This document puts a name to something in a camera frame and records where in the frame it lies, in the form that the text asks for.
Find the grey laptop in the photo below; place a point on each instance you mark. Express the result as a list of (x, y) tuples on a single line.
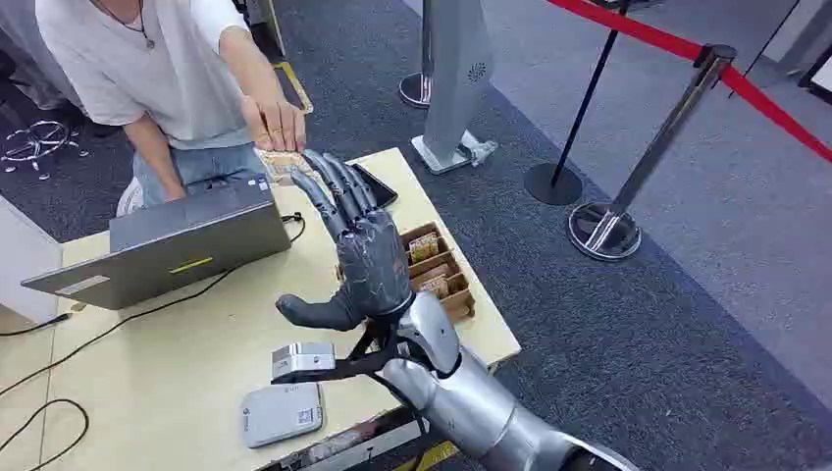
[(188, 250)]

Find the flat grey device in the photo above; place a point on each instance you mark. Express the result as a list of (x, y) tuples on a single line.
[(281, 415)]

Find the yellow-edged black board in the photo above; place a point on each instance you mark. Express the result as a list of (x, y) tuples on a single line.
[(296, 84)]

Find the chrome chair base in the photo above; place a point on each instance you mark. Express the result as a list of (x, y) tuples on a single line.
[(36, 143)]

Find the black stanchion post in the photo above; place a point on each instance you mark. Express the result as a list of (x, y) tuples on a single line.
[(572, 136)]

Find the wooden card box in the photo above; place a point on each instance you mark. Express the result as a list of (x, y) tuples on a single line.
[(455, 286)]

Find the black smartphone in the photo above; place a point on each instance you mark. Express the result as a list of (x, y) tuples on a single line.
[(380, 188)]

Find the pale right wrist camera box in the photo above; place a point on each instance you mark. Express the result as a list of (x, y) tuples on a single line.
[(303, 359)]

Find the grey kiosk stand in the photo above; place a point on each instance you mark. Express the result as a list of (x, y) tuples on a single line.
[(458, 84)]

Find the chrome stanchion post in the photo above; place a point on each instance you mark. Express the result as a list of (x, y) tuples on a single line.
[(656, 143)]

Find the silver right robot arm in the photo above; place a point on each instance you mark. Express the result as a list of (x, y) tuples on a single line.
[(474, 406)]

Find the red barrier belt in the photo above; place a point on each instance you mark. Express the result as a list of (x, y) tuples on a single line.
[(747, 88)]

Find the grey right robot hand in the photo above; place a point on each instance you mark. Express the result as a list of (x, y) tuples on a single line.
[(374, 263)]

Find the person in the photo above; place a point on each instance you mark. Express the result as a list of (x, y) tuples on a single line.
[(149, 71)]

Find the chrome stanchion base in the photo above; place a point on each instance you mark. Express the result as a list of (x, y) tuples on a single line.
[(416, 88)]

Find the person's left hand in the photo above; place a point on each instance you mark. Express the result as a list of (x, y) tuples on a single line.
[(279, 127)]

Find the thin black pole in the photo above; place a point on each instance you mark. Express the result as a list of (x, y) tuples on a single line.
[(764, 49)]

